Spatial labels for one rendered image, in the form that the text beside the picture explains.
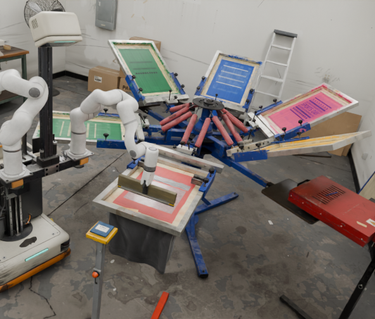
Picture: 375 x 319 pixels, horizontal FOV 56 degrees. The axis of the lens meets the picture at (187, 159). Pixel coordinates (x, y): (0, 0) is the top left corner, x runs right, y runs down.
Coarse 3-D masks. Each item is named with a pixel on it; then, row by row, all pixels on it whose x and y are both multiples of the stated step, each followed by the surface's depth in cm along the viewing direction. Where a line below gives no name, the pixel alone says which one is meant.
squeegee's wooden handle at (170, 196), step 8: (120, 176) 217; (128, 176) 218; (120, 184) 219; (128, 184) 217; (136, 184) 215; (152, 184) 215; (152, 192) 214; (160, 192) 212; (168, 192) 210; (168, 200) 212
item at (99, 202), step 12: (180, 168) 275; (192, 168) 273; (108, 192) 226; (96, 204) 216; (108, 204) 215; (192, 204) 230; (132, 216) 210; (144, 216) 210; (156, 228) 208; (168, 228) 205; (180, 228) 206
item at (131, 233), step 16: (112, 224) 231; (128, 224) 226; (112, 240) 237; (128, 240) 233; (144, 240) 229; (160, 240) 224; (128, 256) 238; (144, 256) 236; (160, 256) 230; (160, 272) 235
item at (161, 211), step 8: (176, 176) 266; (184, 176) 268; (168, 184) 253; (192, 184) 259; (176, 192) 246; (184, 192) 247; (152, 200) 233; (176, 200) 238; (184, 200) 239; (144, 208) 223; (152, 208) 225; (160, 208) 226; (168, 208) 228; (176, 208) 229; (152, 216) 217; (160, 216) 219; (168, 216) 220
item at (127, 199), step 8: (160, 168) 271; (160, 176) 262; (168, 176) 264; (160, 184) 252; (128, 192) 236; (120, 200) 227; (128, 200) 228; (136, 200) 230; (144, 200) 231; (136, 208) 222
